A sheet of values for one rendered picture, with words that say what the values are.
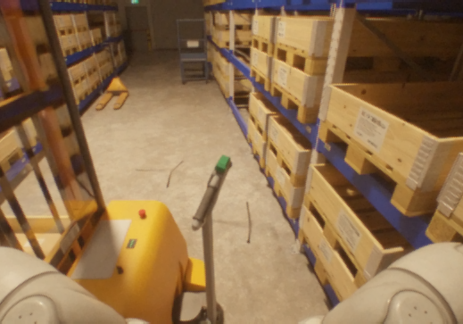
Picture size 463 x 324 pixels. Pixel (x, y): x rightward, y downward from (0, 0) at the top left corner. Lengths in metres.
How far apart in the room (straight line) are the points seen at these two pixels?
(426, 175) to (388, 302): 0.81
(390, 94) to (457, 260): 1.52
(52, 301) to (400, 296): 0.44
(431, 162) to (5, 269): 1.19
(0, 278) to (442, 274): 0.66
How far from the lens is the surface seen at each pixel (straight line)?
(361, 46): 2.08
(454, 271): 0.54
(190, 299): 1.74
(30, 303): 0.44
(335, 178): 2.09
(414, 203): 1.26
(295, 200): 2.35
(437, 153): 1.16
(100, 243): 1.51
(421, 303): 0.44
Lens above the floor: 1.89
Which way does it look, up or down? 30 degrees down
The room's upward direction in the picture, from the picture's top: straight up
